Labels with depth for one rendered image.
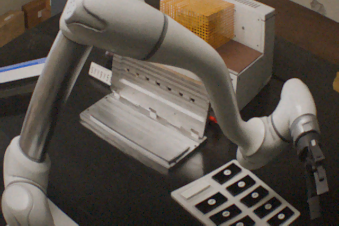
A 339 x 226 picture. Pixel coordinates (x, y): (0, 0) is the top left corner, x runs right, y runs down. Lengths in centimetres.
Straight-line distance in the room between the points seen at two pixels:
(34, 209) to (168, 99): 81
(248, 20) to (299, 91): 70
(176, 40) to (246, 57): 90
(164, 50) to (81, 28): 16
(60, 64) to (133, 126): 71
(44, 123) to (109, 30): 38
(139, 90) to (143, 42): 90
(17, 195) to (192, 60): 56
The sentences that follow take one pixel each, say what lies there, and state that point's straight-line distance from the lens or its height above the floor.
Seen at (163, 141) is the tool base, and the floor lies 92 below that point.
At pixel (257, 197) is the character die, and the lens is 133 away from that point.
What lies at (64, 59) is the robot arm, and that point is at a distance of 92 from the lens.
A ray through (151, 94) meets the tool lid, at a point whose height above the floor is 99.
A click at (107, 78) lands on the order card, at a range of 182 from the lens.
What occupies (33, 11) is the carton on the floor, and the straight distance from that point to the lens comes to 481.
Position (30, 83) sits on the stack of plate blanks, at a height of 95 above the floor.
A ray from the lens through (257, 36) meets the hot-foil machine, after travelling 170.
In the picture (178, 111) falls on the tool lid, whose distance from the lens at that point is 153.
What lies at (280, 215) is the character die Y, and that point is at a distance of 129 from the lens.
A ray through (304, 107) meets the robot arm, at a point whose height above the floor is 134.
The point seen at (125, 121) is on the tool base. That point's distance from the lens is 160.
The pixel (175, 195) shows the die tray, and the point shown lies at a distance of 134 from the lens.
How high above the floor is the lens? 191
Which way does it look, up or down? 36 degrees down
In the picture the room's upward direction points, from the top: straight up
